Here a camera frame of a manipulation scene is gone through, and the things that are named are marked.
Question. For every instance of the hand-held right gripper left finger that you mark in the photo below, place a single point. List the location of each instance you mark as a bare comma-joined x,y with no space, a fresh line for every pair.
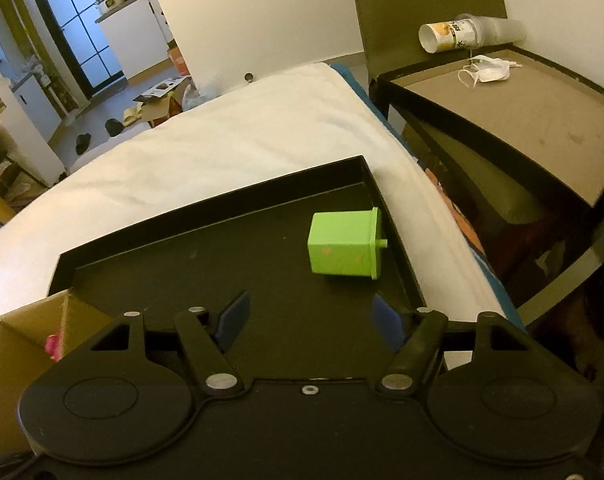
234,317

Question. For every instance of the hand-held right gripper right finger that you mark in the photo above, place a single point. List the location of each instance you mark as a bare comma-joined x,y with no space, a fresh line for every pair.
387,322

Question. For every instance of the black shallow tray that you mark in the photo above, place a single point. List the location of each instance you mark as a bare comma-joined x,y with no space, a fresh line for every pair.
231,260

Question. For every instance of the green cube toy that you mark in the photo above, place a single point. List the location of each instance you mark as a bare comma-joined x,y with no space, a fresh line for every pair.
339,245

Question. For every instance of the magenta-haired figurine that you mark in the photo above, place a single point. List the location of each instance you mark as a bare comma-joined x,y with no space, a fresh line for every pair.
53,347

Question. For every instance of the cardboard box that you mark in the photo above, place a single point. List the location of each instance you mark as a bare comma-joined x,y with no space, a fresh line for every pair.
11,390

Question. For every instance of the black slipper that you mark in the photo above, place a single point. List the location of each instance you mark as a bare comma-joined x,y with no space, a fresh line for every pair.
114,127
83,144

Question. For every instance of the yellow slipper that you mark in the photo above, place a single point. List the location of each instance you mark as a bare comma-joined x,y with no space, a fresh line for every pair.
130,116

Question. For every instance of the open brown shipping box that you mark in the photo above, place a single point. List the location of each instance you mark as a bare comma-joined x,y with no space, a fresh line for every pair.
159,102

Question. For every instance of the dark side table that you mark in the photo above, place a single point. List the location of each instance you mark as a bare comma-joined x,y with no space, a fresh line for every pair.
522,120

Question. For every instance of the orange carton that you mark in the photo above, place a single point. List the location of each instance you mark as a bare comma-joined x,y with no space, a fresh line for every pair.
178,62

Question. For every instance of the white face mask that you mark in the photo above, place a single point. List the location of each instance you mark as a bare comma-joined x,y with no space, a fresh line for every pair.
492,72

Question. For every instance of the white side cabinet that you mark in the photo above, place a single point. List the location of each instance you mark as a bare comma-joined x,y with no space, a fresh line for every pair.
34,125

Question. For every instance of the white kitchen cabinet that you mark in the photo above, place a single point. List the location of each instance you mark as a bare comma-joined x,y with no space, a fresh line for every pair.
136,40

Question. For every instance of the stack of paper cups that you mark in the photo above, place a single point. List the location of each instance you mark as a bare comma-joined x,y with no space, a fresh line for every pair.
457,35

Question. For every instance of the black-framed glass door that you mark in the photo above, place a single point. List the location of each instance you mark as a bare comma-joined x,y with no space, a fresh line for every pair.
71,25

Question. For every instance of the white countertop appliance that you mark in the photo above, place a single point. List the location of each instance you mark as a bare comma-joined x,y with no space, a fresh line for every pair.
112,0

